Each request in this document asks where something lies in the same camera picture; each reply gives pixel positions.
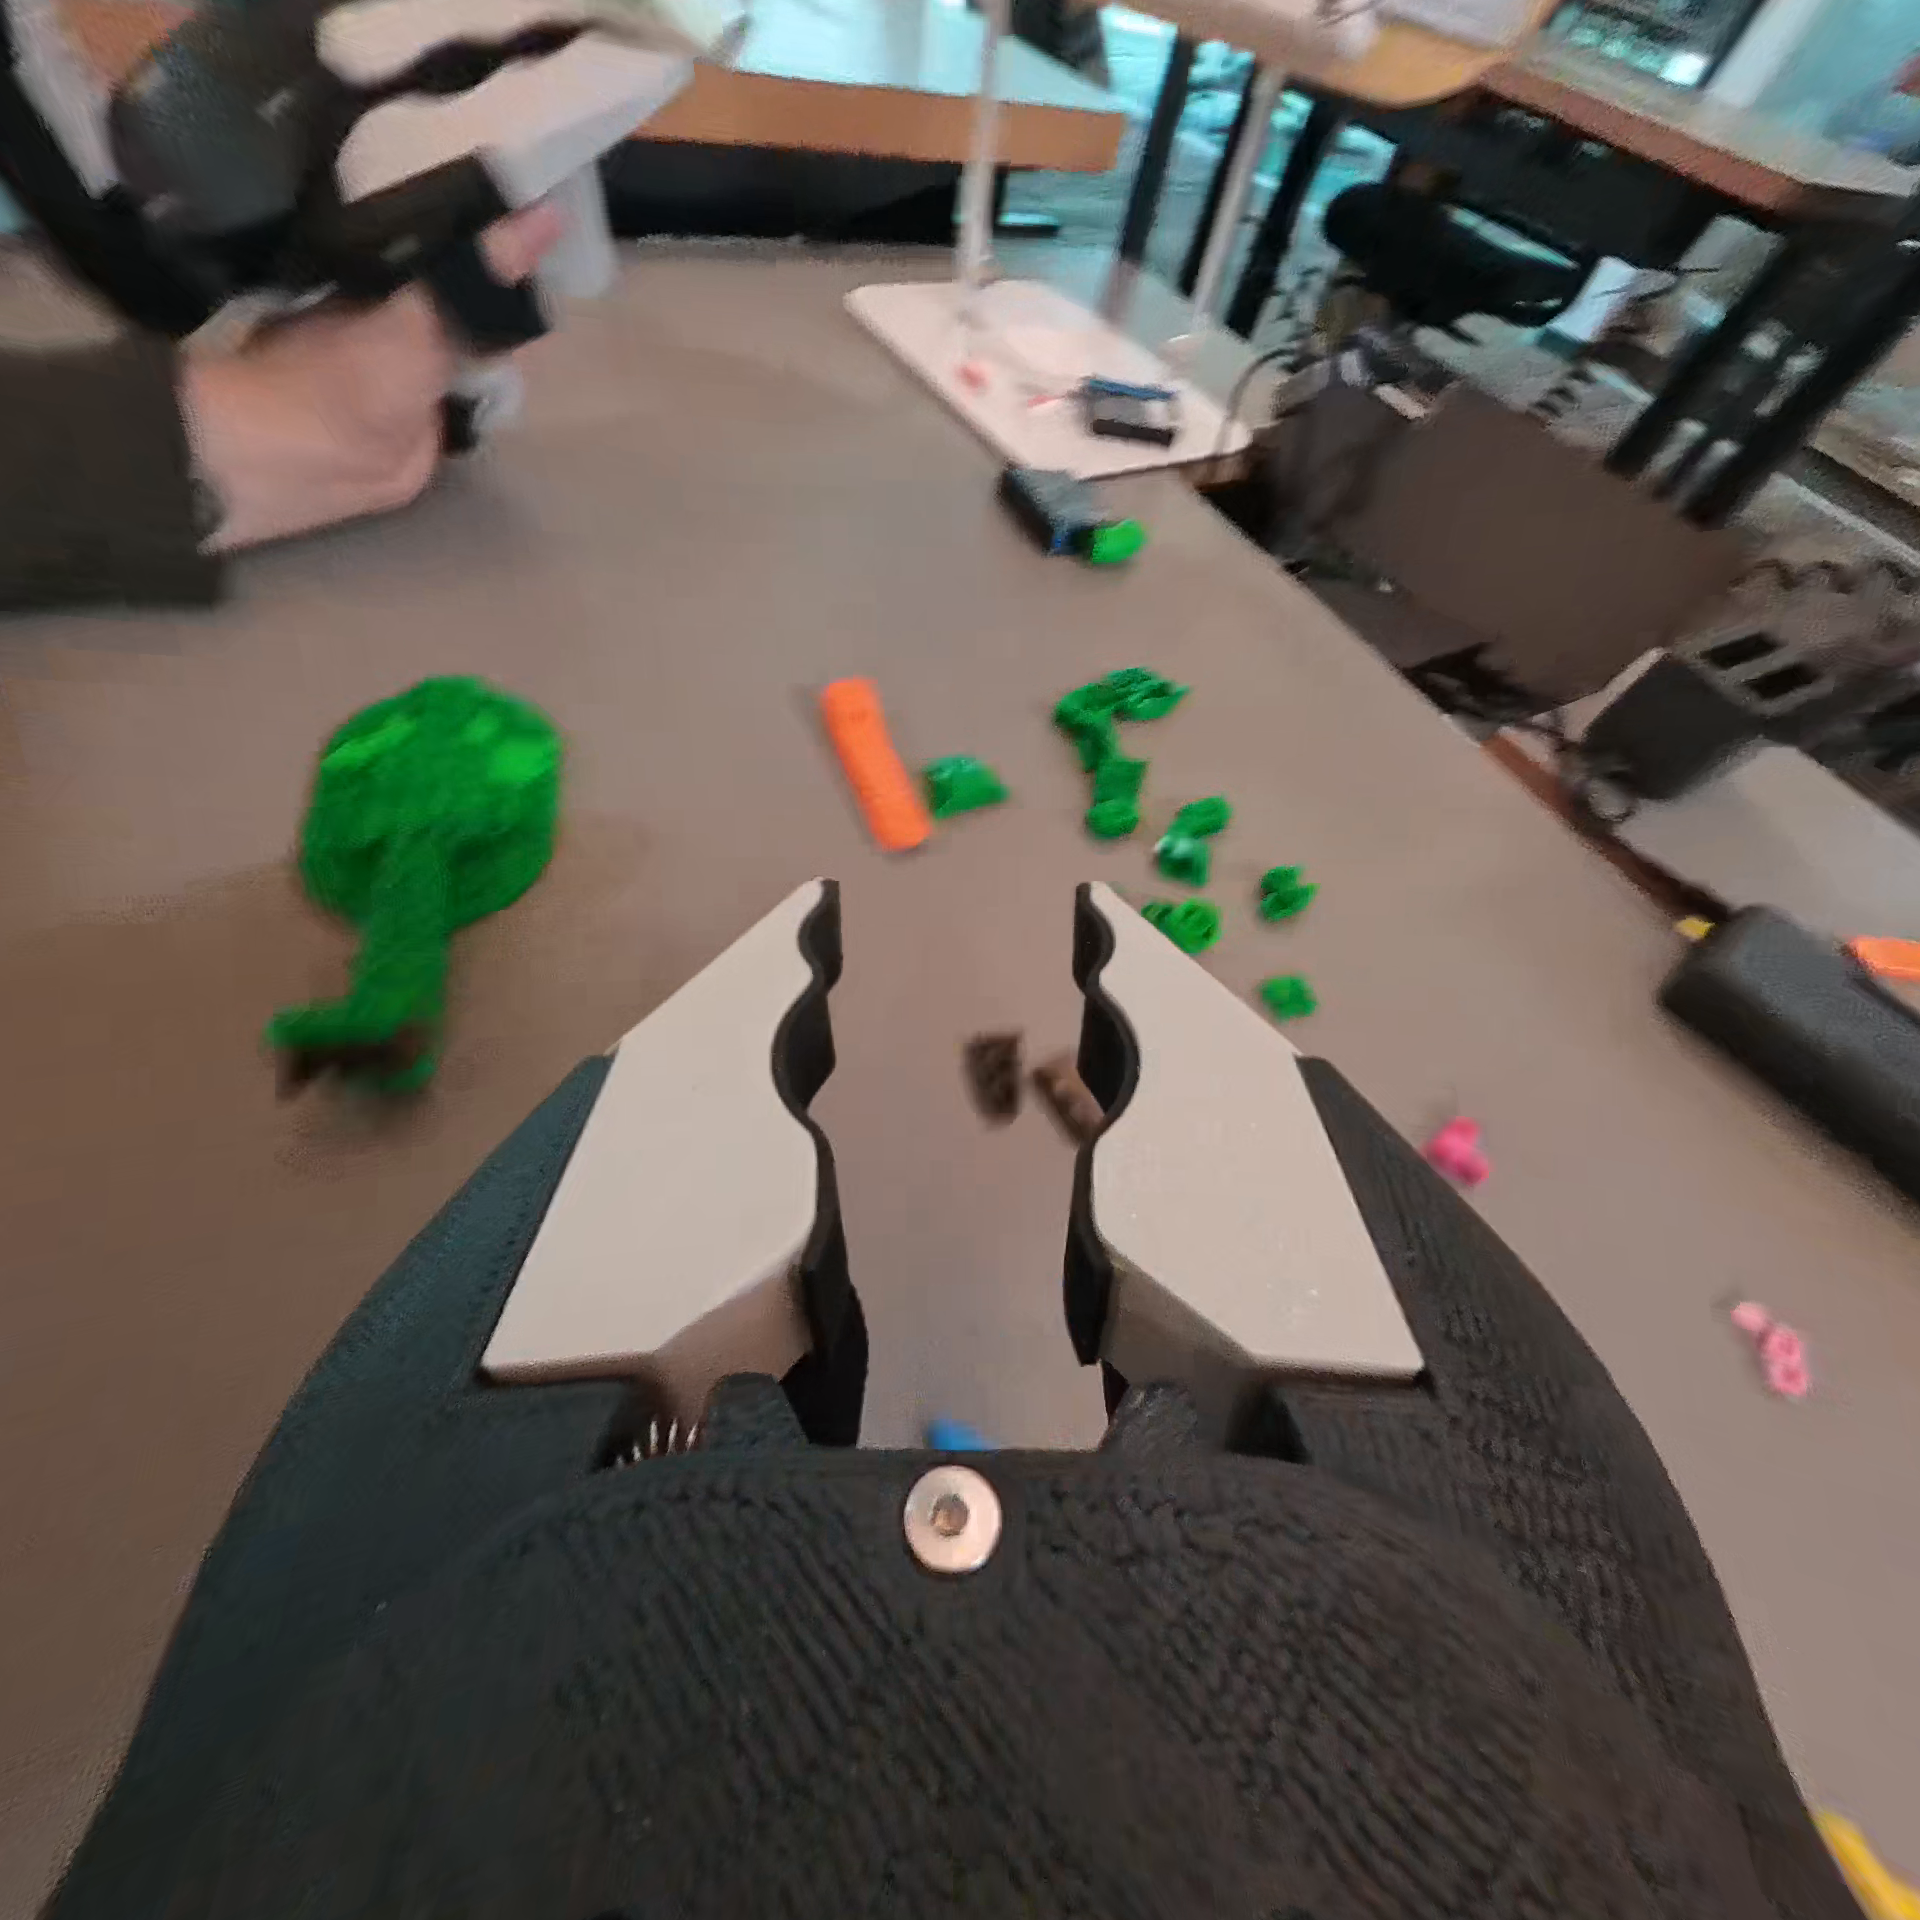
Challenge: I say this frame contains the black box with blue edge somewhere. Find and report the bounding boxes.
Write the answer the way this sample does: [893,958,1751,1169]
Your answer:
[999,466,1099,560]

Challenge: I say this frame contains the person's left hand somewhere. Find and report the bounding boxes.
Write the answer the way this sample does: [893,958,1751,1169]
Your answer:
[181,199,569,552]

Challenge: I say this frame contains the green brick model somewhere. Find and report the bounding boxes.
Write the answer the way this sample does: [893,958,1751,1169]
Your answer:
[263,673,567,1101]

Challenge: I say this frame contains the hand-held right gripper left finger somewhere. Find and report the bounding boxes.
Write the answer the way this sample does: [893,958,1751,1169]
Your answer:
[479,878,873,1448]

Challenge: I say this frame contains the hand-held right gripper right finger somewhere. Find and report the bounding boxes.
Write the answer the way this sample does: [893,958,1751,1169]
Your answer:
[1065,880,1431,1423]

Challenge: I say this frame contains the scattered small green bricks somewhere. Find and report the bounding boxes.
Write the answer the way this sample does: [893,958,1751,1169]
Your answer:
[1049,664,1321,1022]

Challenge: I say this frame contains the black equipment case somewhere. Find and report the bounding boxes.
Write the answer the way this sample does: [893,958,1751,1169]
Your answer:
[1276,381,1748,705]

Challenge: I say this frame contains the wooden top desk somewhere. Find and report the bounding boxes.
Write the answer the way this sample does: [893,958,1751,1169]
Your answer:
[1125,0,1920,226]

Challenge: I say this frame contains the dark equipment box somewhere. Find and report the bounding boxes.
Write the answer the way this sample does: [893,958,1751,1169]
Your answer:
[1581,598,1900,799]

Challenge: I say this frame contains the wood edged office desk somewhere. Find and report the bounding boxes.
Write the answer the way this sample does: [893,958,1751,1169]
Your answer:
[632,0,1130,174]

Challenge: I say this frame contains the yellow brick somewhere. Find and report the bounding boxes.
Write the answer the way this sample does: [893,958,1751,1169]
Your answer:
[1813,1808,1920,1920]

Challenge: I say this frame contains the orange brick separator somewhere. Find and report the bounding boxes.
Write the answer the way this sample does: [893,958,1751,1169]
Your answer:
[818,677,937,854]

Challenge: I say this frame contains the wooden booklet stand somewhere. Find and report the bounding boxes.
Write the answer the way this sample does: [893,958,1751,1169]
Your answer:
[843,0,1561,485]

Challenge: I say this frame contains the person's left forearm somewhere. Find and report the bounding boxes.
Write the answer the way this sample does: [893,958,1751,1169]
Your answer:
[0,335,226,613]

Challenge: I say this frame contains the black long case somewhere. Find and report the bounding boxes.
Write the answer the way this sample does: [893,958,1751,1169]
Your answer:
[1658,903,1920,1201]

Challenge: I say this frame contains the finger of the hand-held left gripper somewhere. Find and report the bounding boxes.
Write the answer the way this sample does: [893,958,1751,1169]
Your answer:
[321,0,755,88]
[337,48,695,304]

